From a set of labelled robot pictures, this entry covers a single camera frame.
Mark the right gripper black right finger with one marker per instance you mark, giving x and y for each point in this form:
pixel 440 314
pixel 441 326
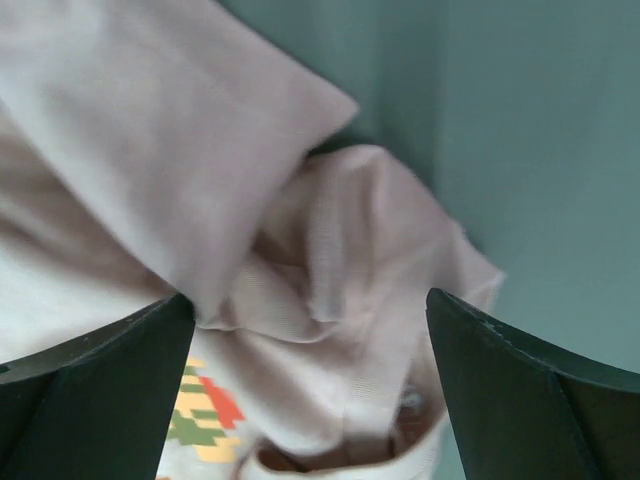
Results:
pixel 523 408

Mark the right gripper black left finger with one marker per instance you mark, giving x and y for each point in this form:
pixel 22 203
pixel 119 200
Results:
pixel 97 406

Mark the pink printed t-shirt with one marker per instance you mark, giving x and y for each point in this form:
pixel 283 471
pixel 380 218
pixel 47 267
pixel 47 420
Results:
pixel 153 147

